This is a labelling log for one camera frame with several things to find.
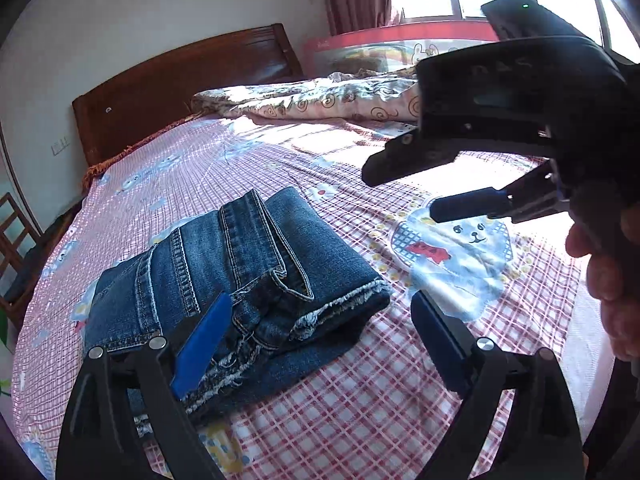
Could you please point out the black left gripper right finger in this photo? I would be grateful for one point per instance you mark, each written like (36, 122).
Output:
(542, 437)

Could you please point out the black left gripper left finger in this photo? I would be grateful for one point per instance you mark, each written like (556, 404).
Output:
(99, 439)

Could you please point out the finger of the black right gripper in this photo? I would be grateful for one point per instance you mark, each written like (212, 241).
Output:
(405, 155)
(538, 194)

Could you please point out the blue denim jeans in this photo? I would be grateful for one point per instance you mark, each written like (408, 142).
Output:
(300, 297)

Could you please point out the right hand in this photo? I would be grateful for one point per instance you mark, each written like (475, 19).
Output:
(619, 308)

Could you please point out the floral quilt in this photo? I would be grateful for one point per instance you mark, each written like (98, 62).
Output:
(360, 97)

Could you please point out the red framed picture board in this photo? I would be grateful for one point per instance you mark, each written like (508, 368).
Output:
(390, 48)

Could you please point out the pink checkered bed sheet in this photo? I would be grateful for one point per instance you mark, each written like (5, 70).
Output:
(323, 375)

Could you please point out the dark wooden bedside table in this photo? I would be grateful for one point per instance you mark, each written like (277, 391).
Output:
(54, 233)

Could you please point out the wooden chair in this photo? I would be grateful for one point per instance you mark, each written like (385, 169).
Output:
(15, 301)

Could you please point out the dark wooden headboard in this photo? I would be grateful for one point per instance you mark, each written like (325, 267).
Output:
(138, 102)

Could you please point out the wall power socket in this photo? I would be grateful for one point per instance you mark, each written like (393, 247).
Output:
(60, 145)

